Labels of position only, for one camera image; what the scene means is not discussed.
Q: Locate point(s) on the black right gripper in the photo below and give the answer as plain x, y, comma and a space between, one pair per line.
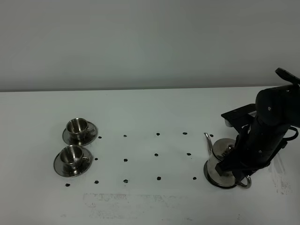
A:
254, 151

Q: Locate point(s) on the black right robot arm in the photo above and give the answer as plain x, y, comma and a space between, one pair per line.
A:
264, 128

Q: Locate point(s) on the stainless steel teapot saucer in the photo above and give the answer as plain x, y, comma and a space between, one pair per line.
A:
211, 181

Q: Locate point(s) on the far stainless steel saucer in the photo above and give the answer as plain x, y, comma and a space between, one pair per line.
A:
88, 139

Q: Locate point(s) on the near stainless steel saucer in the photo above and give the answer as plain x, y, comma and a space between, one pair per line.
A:
65, 169

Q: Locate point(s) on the far stainless steel teacup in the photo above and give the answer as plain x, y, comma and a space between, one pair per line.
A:
78, 128

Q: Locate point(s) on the stainless steel teacup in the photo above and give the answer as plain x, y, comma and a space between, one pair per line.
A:
73, 156
78, 128

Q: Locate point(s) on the near stainless steel teacup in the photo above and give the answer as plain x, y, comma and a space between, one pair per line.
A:
73, 156

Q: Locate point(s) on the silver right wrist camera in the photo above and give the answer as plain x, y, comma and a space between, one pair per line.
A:
239, 117

